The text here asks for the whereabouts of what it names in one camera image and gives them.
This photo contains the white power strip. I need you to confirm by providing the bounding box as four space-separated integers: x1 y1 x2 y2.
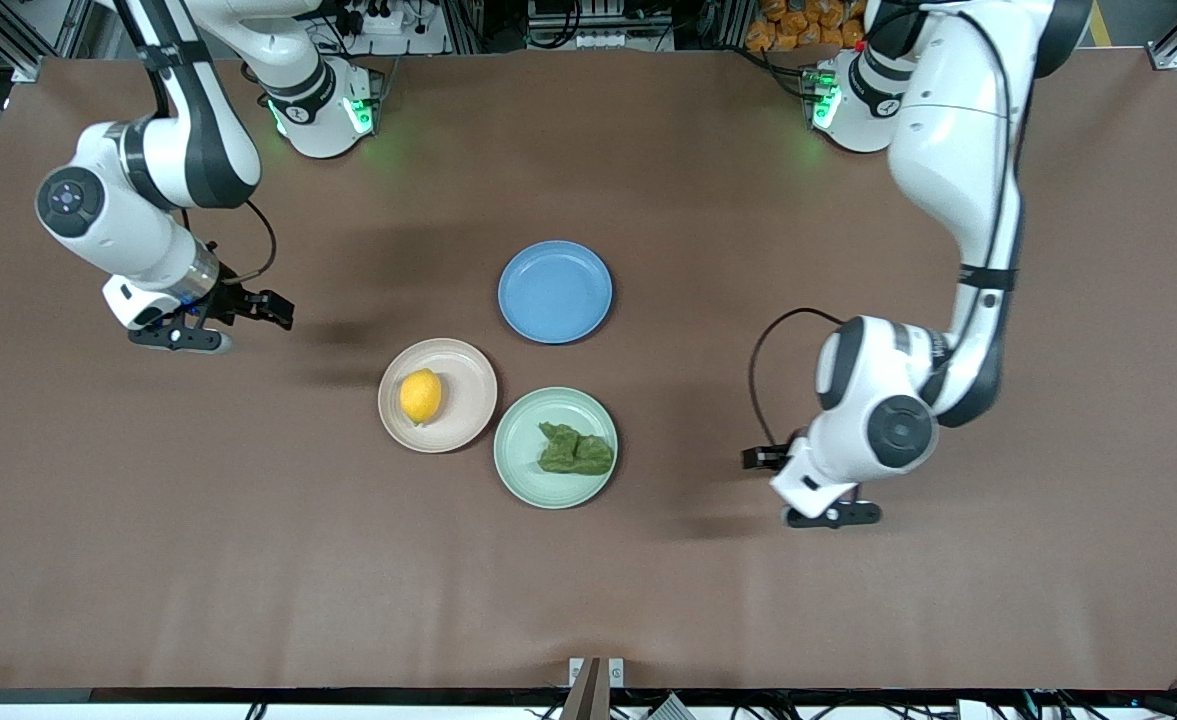
333 0 439 37

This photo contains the green lettuce leaf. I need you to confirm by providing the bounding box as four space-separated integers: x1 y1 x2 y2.
536 421 616 476

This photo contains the yellow lemon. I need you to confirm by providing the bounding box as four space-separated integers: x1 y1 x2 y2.
399 368 443 426

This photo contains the pale green round plate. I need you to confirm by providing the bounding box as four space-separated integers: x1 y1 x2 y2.
493 386 619 511

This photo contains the white metal bracket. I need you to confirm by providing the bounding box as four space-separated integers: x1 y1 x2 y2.
568 657 625 689

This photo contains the pale beige round plate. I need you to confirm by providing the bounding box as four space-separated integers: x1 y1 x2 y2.
378 338 499 454

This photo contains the brown stand pole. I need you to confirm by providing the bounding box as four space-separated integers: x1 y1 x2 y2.
560 657 611 720

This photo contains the blue round plate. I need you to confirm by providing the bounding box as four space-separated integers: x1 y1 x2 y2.
497 240 614 345

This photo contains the bag of orange fruits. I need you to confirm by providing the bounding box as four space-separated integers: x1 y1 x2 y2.
745 0 874 53

